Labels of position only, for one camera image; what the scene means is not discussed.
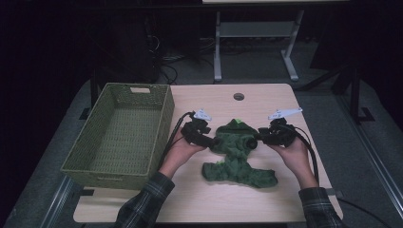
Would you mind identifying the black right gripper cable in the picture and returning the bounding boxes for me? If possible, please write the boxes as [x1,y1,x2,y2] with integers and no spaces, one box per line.
[284,123,395,228]

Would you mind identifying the person's left hand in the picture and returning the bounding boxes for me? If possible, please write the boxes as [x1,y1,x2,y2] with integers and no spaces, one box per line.
[158,127,207,181]

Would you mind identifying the dark stand with feet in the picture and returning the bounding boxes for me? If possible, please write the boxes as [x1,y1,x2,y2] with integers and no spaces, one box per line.
[297,61,376,125]

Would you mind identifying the metal floor rail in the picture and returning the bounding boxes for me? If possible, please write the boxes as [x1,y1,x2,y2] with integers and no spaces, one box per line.
[39,175,74,228]
[335,94,403,212]

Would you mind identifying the person's right hand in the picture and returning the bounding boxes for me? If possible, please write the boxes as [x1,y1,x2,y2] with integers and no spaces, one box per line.
[269,135,319,190]

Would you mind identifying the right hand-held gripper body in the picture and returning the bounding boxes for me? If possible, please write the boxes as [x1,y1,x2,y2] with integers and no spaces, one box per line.
[259,107,303,148]

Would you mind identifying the green fleece pet garment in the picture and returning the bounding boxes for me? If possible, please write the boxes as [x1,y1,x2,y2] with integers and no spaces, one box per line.
[201,118,279,190]

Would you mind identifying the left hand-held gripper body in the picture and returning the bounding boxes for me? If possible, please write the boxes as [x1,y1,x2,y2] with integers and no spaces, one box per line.
[181,108,213,148]

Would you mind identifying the grey metal desk frame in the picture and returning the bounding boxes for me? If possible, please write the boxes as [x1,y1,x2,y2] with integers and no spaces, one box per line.
[213,9,306,84]

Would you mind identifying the black table leg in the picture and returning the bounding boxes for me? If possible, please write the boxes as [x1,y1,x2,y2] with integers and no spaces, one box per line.
[78,70,100,122]

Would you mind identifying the green woven basket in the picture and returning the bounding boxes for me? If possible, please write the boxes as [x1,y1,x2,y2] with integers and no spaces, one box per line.
[60,82,176,192]

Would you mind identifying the tangle of floor cables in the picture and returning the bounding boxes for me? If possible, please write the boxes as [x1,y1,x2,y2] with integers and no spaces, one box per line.
[144,31,217,86]

